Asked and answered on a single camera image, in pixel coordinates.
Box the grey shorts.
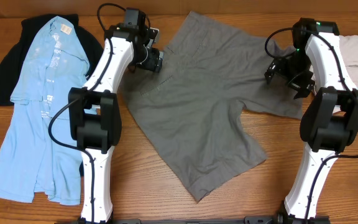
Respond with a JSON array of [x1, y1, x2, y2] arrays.
[[122, 12, 302, 201]]

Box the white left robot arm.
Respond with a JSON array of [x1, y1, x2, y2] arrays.
[[68, 7, 164, 223]]

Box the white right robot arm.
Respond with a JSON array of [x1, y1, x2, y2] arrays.
[[265, 18, 358, 223]]

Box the black garment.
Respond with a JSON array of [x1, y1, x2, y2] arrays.
[[0, 14, 104, 177]]

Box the light blue shirt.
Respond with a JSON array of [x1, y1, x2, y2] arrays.
[[0, 16, 90, 205]]

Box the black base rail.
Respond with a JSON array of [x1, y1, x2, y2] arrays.
[[112, 215, 285, 224]]

